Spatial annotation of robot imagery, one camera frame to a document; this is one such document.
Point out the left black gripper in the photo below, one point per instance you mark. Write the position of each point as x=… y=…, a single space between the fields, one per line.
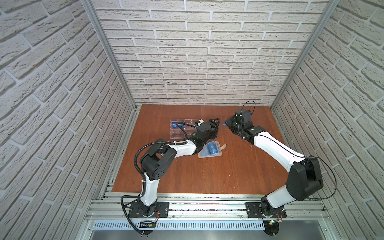
x=201 y=142

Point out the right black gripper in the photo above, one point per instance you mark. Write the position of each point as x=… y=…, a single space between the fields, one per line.
x=230 y=121

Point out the tan leather card holder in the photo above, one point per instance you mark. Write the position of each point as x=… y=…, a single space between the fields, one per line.
x=212 y=149

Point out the clear plastic organizer box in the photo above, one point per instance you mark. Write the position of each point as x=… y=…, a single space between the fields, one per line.
x=179 y=133

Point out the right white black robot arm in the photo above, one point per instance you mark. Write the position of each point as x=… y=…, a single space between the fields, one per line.
x=305 y=177

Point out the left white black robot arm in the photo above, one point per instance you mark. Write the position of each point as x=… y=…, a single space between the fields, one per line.
x=153 y=160

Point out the blue item in box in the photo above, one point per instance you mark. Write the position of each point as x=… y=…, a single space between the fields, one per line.
x=177 y=124

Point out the perforated metal vent strip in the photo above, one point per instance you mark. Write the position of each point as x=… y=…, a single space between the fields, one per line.
x=184 y=225

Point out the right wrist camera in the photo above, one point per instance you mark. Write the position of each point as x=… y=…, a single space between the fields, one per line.
x=243 y=114

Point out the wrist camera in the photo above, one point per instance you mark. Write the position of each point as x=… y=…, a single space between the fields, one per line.
x=243 y=114
x=198 y=123

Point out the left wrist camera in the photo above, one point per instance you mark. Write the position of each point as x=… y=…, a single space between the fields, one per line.
x=198 y=123

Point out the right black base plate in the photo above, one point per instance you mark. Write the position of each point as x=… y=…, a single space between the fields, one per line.
x=262 y=210

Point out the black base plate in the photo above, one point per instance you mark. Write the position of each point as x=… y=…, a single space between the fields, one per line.
x=139 y=210
x=262 y=210

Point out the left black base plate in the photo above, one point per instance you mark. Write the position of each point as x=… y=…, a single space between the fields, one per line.
x=139 y=210

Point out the aluminium rail frame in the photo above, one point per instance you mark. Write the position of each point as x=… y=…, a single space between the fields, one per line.
x=209 y=207

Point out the left corner aluminium post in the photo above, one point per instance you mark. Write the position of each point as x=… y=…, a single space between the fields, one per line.
x=96 y=22

